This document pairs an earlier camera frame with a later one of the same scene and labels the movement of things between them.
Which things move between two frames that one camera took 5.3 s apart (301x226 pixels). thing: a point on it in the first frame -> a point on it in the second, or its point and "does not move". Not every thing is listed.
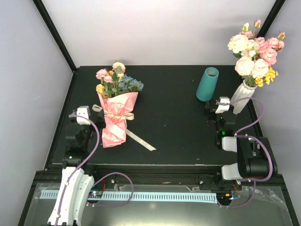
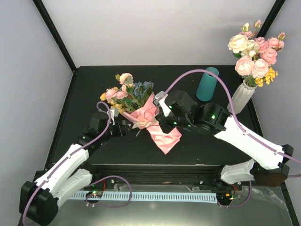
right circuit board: (224, 197) does not move
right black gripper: (208, 108) -> (167, 127)
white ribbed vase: (242, 91) does not move
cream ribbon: (127, 116) -> (142, 125)
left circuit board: (95, 194) does not move
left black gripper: (101, 120) -> (125, 132)
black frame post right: (276, 8) does not move
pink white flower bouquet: (257, 55) does not move
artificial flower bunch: (116, 81) -> (130, 96)
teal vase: (208, 84) does not move
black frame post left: (56, 34) does not move
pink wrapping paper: (115, 107) -> (145, 117)
